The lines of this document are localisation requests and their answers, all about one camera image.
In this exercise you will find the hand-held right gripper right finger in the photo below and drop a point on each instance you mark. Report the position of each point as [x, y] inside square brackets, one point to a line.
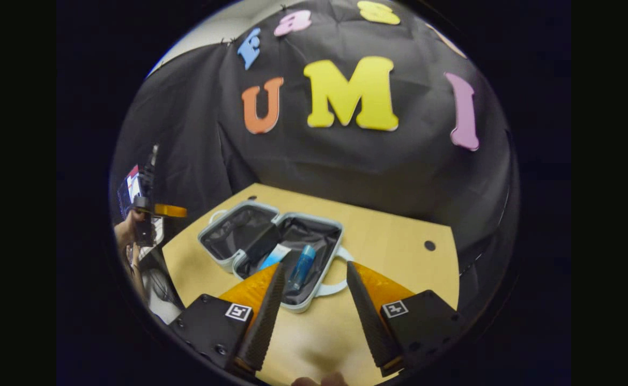
[370, 321]

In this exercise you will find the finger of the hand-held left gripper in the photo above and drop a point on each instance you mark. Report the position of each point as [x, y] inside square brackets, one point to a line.
[170, 210]

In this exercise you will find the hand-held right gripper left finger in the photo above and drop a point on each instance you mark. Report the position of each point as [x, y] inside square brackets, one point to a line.
[265, 321]

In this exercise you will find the blue translucent bottle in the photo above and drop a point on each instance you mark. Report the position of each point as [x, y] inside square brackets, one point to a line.
[302, 267]

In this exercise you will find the small pale blue suitcase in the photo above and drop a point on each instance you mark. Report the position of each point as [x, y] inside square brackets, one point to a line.
[233, 230]

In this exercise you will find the computer monitor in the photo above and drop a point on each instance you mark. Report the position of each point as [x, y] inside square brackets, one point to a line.
[130, 187]

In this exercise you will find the black backdrop cloth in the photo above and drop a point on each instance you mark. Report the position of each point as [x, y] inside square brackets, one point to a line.
[378, 171]

